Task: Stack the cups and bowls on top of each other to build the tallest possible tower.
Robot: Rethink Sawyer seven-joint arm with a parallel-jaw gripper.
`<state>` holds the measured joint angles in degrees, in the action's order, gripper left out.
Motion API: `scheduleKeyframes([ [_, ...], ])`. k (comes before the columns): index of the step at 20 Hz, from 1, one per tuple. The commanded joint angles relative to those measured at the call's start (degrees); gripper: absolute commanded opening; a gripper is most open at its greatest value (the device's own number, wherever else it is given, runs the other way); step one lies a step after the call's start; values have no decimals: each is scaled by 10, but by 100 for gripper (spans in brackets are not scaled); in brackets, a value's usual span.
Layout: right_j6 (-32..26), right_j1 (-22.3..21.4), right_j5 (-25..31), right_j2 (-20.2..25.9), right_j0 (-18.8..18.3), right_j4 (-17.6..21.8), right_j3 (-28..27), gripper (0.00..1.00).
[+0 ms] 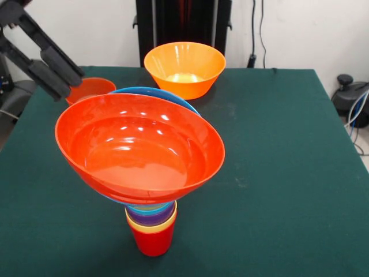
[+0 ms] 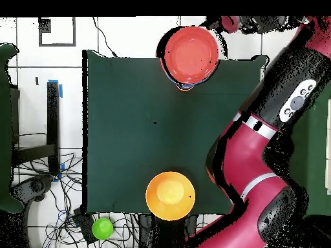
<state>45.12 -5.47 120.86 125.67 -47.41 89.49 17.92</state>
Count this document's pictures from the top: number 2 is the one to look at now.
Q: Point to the blue tape strip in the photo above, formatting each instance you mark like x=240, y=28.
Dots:
x=60, y=90

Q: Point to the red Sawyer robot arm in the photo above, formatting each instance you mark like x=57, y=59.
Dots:
x=245, y=160

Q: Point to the black stand base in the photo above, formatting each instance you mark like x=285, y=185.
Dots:
x=36, y=186

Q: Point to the black table frame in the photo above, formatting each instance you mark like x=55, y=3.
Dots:
x=53, y=116

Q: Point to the large shallow orange bowl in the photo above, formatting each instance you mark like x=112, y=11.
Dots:
x=191, y=54

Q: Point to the black square floor marker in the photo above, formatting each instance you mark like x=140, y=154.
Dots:
x=44, y=25

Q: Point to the dark green table cloth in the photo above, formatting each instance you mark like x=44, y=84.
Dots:
x=142, y=129

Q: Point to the green cup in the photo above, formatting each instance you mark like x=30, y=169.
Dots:
x=102, y=229

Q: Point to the large yellow bowl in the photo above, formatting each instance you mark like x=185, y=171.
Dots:
x=170, y=196

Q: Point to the large blue bowl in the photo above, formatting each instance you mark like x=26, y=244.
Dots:
x=172, y=79

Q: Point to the neighbouring green table cloth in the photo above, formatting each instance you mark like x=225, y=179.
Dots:
x=310, y=168
x=5, y=129

